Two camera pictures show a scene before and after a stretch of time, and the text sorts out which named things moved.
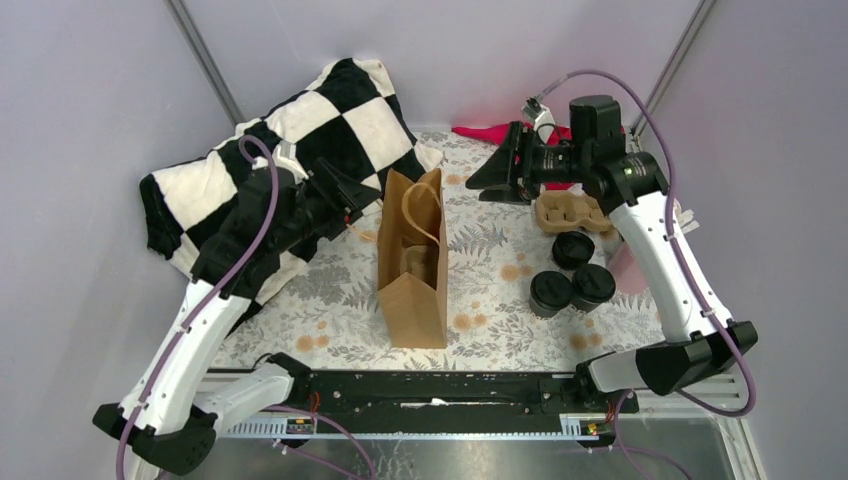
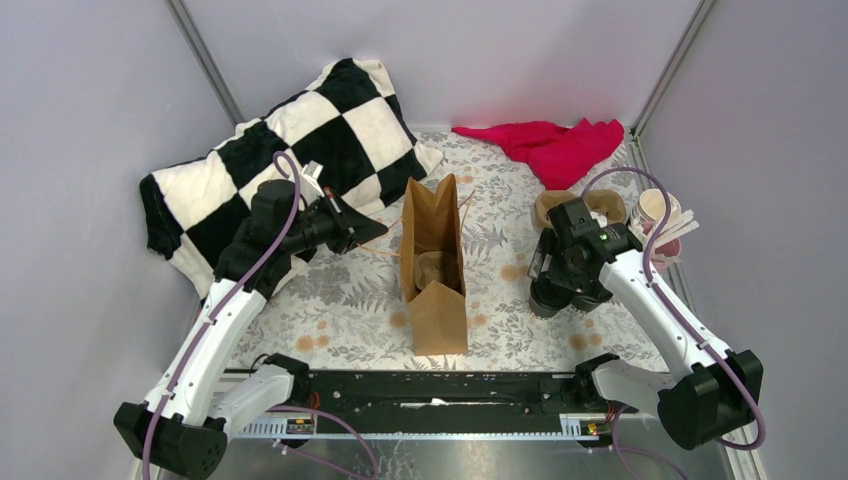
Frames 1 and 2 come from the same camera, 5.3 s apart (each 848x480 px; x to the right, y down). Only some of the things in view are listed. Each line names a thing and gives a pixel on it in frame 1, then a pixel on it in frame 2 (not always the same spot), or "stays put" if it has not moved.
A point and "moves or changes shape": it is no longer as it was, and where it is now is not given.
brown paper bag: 412,281 moves or changes shape
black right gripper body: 548,164 -> 561,268
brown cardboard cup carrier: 563,211 stays put
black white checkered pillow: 252,211 stays put
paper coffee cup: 550,291 stays put
